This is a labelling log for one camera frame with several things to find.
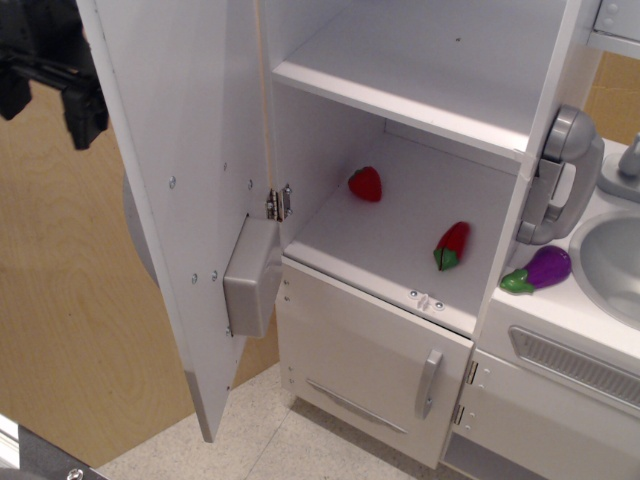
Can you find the metal door hinge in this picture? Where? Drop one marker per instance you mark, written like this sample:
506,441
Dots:
278,204

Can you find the red toy chili pepper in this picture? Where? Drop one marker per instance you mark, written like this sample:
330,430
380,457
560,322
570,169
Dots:
451,247

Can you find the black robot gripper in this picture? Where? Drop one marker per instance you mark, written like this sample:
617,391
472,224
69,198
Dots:
44,41

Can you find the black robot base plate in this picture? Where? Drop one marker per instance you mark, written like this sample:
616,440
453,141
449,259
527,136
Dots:
26,455

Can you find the white fridge door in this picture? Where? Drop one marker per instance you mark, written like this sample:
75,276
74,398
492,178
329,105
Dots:
183,83

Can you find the white toy kitchen counter unit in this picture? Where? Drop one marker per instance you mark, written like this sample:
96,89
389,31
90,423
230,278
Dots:
516,420

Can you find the purple toy eggplant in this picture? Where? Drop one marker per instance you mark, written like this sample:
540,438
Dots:
549,266

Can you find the grey vent grille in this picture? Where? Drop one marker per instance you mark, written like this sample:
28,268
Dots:
577,366

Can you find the grey toy telephone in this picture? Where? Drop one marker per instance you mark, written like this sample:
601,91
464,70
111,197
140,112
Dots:
565,178

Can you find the white toy fridge cabinet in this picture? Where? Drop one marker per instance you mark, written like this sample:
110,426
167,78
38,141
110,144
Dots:
451,103

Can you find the grey toy sink basin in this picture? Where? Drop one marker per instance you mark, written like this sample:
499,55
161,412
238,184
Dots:
605,259

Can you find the red toy strawberry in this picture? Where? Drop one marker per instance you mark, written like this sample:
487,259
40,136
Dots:
365,184

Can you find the white lower freezer door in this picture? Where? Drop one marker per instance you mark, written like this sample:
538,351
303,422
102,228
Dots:
360,359

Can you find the grey toy faucet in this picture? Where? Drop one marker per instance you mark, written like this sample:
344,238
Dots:
619,175

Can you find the grey freezer door handle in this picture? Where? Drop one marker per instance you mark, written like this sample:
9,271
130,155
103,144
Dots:
423,401

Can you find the grey ice dispenser panel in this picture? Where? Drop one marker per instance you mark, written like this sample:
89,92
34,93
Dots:
252,278

